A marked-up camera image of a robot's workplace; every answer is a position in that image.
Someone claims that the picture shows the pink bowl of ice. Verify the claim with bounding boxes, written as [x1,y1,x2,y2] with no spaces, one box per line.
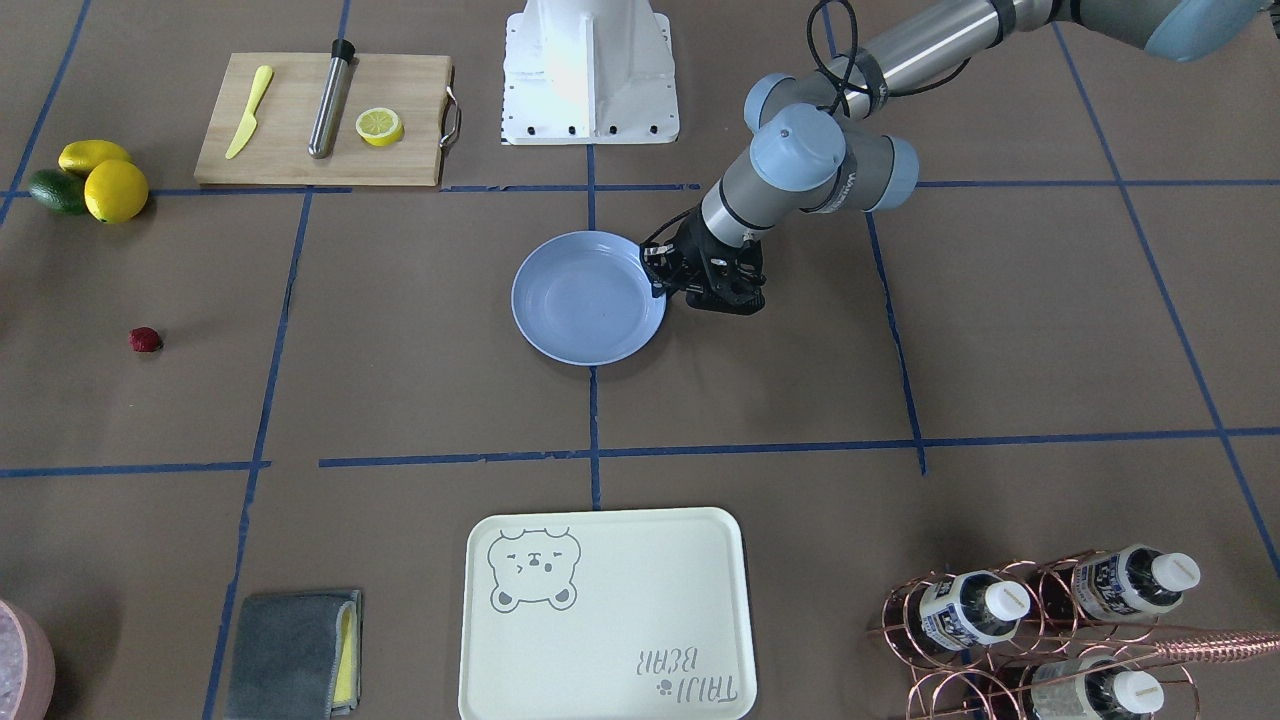
[1,600,56,719]

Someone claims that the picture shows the green lime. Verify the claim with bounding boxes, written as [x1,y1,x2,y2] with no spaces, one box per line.
[27,169,90,217]

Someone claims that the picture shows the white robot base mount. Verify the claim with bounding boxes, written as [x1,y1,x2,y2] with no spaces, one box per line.
[500,1,681,146]

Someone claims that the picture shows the yellow sponge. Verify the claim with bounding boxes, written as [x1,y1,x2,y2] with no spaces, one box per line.
[330,601,358,715]

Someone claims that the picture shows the yellow plastic knife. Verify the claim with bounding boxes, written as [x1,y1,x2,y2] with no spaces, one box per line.
[224,65,274,160]

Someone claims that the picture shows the cream bear tray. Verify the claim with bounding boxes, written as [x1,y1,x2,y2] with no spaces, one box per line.
[458,507,758,719]

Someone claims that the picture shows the tea bottle front of rack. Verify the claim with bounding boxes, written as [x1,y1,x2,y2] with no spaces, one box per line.
[1023,656,1166,719]

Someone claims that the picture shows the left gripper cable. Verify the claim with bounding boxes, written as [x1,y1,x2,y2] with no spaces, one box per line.
[640,0,977,251]

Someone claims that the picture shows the yellow lemon elongated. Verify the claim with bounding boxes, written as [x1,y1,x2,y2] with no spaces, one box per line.
[58,138,132,178]

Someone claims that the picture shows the yellow lemon round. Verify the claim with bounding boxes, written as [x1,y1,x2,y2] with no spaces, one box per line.
[84,159,150,224]

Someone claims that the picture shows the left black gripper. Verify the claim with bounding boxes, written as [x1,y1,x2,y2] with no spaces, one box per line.
[641,209,765,316]

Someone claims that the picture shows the blue plate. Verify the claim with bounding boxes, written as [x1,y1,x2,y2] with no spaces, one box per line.
[509,231,667,366]

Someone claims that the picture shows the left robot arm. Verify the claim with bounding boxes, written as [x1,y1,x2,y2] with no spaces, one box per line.
[639,1,1263,315]

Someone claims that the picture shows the red strawberry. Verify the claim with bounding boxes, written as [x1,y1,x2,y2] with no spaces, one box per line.
[128,325,164,354]

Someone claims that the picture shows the half lemon slice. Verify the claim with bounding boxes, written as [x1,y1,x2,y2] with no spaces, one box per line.
[355,108,404,147]

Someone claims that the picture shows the wooden cutting board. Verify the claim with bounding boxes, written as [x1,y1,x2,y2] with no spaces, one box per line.
[195,53,453,187]

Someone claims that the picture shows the steel cylinder with black cap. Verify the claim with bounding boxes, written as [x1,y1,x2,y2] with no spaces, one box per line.
[307,38,356,159]

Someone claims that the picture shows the copper wire bottle rack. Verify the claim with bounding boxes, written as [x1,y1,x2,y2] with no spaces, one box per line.
[865,551,1277,719]

